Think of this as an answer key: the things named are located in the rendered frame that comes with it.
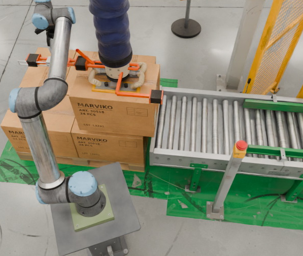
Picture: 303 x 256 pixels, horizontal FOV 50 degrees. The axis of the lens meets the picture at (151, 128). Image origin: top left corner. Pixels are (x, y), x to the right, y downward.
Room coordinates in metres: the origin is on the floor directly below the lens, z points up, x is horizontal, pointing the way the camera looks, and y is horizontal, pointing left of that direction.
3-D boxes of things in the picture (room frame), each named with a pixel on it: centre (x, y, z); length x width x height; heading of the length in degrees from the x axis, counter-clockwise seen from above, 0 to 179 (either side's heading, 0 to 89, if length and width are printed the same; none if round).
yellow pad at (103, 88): (1.59, 0.25, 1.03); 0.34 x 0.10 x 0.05; 84
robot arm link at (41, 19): (1.60, 0.61, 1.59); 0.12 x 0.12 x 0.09; 3
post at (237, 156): (1.09, -0.56, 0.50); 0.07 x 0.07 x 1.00; 84
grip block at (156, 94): (1.39, -0.03, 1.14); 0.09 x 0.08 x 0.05; 174
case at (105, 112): (1.68, 0.25, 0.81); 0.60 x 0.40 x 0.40; 83
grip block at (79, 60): (1.71, 0.49, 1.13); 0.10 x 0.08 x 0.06; 174
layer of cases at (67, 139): (2.03, 0.60, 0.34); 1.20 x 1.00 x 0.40; 84
